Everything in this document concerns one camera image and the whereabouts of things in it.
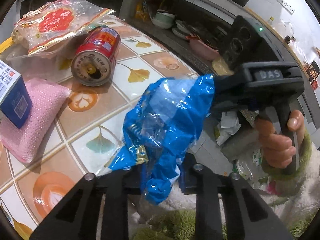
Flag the red drink can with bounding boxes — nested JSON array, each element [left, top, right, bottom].
[[71, 25, 120, 87]]

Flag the white plates stack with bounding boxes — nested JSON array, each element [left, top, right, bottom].
[[172, 20, 191, 41]]

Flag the pink plastic basin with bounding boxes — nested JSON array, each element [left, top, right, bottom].
[[189, 39, 220, 61]]

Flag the green white stacked bowls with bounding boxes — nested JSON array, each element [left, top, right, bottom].
[[152, 12, 175, 30]]

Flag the clear plastic tray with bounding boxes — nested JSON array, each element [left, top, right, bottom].
[[6, 42, 75, 83]]

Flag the clear red snack bag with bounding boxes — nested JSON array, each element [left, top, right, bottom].
[[11, 0, 114, 55]]

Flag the pink sponge cloth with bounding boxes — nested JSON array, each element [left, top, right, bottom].
[[1, 78, 71, 164]]

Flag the blue plastic wrapper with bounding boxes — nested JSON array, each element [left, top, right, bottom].
[[108, 75, 215, 205]]

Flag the right hand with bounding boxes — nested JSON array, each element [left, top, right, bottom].
[[255, 110, 305, 168]]

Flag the blue white toothpaste box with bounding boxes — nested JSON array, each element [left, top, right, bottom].
[[0, 61, 33, 128]]

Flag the bag of yellow grain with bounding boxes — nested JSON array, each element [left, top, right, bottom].
[[212, 56, 234, 76]]

